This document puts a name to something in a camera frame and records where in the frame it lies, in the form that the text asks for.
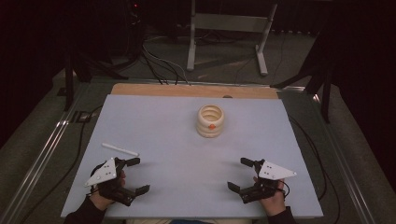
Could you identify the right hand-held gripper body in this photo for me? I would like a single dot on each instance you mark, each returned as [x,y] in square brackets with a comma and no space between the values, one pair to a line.
[274,171]

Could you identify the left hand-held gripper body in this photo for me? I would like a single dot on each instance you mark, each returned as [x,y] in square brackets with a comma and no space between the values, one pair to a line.
[104,174]

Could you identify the white pen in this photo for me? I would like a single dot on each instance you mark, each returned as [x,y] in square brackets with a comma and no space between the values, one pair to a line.
[120,149]

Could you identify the cream ribbed pen holder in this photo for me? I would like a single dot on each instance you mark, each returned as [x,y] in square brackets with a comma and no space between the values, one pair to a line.
[204,130]

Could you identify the person's left hand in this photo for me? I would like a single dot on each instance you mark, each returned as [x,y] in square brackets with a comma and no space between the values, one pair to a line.
[104,202]

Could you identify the person's right hand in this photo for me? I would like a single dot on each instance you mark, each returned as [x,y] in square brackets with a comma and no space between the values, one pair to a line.
[274,204]

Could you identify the light blue mat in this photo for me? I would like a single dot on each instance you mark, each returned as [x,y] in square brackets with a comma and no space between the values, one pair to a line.
[174,174]

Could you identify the floor socket box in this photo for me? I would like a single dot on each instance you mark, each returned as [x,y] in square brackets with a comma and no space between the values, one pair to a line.
[81,116]

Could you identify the black metal stand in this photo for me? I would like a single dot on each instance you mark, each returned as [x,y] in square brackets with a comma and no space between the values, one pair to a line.
[69,84]
[325,93]

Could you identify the white metal stand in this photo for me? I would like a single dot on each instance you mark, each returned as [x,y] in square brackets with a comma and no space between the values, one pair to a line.
[230,22]

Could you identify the dark pleated curtain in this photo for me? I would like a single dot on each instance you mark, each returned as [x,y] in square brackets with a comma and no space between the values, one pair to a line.
[295,15]

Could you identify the aluminium floor rail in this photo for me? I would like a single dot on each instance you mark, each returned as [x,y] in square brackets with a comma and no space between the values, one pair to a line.
[37,165]
[342,161]

